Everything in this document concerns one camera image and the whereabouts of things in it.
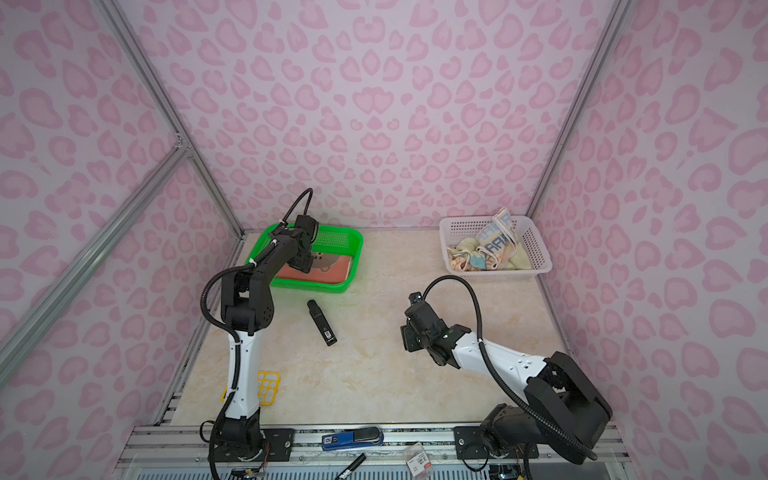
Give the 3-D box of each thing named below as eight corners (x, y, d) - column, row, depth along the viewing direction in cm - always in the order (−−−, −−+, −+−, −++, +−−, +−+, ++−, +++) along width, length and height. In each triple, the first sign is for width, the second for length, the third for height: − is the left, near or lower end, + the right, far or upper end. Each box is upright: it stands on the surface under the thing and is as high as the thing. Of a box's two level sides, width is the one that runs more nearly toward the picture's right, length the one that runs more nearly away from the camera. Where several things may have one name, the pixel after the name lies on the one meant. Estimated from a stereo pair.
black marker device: (327, 348, 92) (325, 341, 88) (307, 309, 100) (304, 302, 97) (337, 342, 93) (335, 335, 89) (317, 305, 101) (314, 297, 98)
